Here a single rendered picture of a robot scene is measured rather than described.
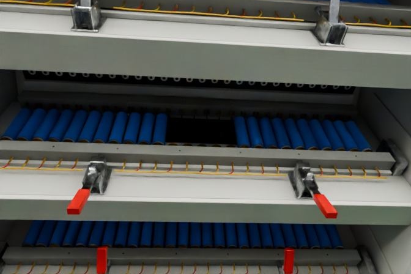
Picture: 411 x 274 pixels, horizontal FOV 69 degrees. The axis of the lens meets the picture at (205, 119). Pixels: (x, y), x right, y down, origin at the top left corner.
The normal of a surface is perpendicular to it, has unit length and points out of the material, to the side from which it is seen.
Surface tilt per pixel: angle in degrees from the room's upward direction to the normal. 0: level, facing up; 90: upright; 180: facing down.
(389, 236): 90
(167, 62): 113
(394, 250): 90
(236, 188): 23
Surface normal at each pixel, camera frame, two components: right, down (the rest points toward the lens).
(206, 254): 0.07, -0.77
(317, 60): 0.03, 0.63
